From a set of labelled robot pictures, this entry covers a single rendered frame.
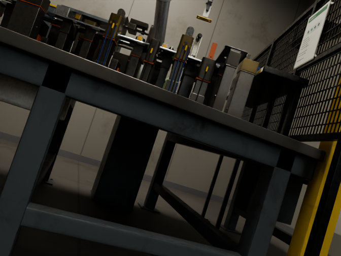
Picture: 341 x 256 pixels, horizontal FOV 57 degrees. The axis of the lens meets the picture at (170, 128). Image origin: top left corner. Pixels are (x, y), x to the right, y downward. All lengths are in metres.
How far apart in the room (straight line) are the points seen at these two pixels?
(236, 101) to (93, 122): 2.86
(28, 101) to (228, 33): 3.89
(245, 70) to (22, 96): 0.99
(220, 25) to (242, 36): 0.39
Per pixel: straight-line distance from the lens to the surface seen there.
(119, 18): 1.56
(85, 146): 4.18
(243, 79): 1.57
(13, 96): 1.27
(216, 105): 1.28
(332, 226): 1.32
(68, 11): 2.00
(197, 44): 1.91
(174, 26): 4.54
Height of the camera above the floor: 0.53
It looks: 3 degrees up
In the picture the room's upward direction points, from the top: 18 degrees clockwise
